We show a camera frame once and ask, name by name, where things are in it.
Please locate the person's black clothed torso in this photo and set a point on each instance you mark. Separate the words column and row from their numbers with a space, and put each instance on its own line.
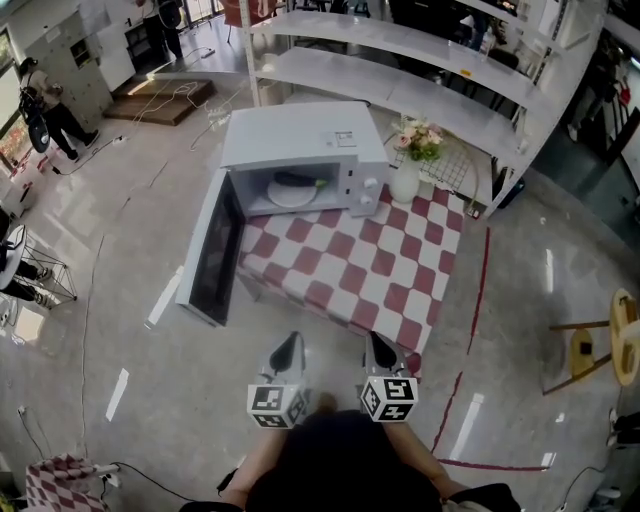
column 340, row 465

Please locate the white power strip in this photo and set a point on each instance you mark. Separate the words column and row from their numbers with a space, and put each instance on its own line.
column 107, row 474

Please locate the white box appliance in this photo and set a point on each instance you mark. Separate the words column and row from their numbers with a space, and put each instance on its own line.
column 17, row 197

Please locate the white metal shelving unit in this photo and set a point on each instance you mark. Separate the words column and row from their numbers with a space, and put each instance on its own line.
column 380, row 87

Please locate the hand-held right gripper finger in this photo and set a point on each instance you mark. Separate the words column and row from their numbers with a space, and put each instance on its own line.
column 385, row 356

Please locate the white round plate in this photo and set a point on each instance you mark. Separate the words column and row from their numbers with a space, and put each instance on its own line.
column 290, row 196

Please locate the brown wooden platform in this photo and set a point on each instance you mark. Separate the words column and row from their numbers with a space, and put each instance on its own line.
column 160, row 102

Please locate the person's right forearm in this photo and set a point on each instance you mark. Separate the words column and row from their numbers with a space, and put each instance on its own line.
column 415, row 455

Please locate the pink flower bouquet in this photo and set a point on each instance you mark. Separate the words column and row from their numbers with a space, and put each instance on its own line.
column 419, row 137

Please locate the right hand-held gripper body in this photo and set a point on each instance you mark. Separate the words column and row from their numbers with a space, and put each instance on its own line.
column 390, row 397

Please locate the grey locker cabinet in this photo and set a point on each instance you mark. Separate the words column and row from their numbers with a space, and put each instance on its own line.
column 65, row 65

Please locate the red white checked tablecloth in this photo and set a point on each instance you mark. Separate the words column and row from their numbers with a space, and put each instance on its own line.
column 360, row 270

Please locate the white vase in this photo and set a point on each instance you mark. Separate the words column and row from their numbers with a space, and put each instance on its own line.
column 404, row 182

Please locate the wooden stool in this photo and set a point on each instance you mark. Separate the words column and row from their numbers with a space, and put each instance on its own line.
column 622, row 340

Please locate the white bucket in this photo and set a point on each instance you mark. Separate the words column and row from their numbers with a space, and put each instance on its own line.
column 272, row 92

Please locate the dark eggplant food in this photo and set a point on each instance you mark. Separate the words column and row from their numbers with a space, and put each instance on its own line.
column 295, row 179

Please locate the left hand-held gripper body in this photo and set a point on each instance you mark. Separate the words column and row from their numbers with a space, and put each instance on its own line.
column 270, row 400

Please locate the white cabinet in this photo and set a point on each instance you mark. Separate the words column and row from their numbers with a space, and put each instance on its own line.
column 116, row 45

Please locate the small red checked cloth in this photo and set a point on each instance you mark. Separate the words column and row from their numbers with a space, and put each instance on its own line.
column 57, row 482

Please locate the person's left forearm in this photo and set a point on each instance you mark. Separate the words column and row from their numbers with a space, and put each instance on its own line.
column 260, row 460

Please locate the white microwave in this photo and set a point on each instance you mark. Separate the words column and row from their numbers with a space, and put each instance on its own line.
column 300, row 130

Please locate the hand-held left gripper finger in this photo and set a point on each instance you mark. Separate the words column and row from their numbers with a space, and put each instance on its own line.
column 282, row 357

